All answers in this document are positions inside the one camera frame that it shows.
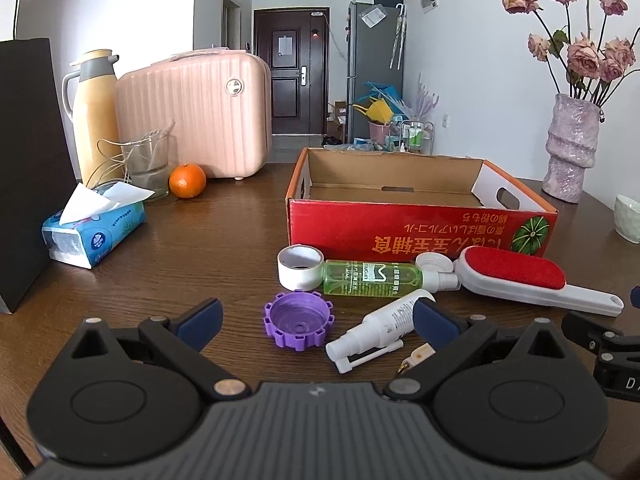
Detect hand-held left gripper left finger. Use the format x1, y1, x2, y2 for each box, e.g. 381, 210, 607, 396
70, 298, 252, 403

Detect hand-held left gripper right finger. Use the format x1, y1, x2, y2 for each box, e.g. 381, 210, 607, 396
384, 297, 569, 403

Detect white round lid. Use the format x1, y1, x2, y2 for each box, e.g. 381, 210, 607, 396
415, 251, 455, 275

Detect green spray bottle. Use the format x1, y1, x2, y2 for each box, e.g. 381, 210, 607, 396
320, 259, 461, 297

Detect purple gear-shaped cap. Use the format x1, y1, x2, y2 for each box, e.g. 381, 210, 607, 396
263, 290, 335, 352

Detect red and white lint brush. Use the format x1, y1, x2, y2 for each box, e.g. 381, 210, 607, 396
452, 246, 626, 317

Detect white tape roll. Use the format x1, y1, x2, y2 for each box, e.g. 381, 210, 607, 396
277, 244, 325, 292

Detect red cardboard box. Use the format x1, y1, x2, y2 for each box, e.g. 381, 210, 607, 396
286, 147, 559, 263

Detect pale green bowl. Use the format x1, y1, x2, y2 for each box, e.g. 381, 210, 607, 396
614, 194, 640, 245

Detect blue tissue pack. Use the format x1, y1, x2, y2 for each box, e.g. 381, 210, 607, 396
41, 182, 156, 269

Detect orange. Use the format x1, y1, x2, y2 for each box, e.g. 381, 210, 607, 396
169, 163, 207, 199

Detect glass cup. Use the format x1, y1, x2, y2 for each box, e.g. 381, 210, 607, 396
97, 127, 173, 203

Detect pink ceramic vase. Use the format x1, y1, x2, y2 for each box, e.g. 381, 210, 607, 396
542, 92, 601, 204

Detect metal storage rack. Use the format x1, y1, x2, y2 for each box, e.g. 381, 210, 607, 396
397, 119, 436, 156

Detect pink bin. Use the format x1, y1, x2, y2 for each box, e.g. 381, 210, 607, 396
369, 121, 394, 147

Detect pink suitcase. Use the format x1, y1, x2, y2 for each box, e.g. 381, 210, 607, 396
116, 47, 273, 181

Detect purple dried grass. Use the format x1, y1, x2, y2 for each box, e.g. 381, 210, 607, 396
412, 72, 441, 121

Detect yellow thermos jug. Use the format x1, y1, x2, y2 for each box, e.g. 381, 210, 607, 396
62, 49, 123, 187

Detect blue and yellow plastic pile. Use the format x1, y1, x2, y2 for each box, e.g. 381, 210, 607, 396
352, 80, 404, 126

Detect small brown carton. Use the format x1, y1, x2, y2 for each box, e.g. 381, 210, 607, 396
327, 101, 349, 136

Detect black paper bag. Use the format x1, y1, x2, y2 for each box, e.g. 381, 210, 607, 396
0, 0, 76, 316

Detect bunch of dried roses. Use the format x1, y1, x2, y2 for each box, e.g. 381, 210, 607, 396
497, 0, 640, 107

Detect dark brown door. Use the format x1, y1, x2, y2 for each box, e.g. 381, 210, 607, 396
253, 7, 331, 136

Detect grey refrigerator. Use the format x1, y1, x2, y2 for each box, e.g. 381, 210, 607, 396
346, 0, 406, 146

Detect white umbrella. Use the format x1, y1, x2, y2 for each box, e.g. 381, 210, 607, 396
390, 2, 407, 71

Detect clear plastic bag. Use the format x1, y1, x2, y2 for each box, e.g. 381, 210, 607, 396
361, 4, 389, 29

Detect side doorway frame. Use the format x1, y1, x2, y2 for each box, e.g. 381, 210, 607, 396
221, 0, 244, 52

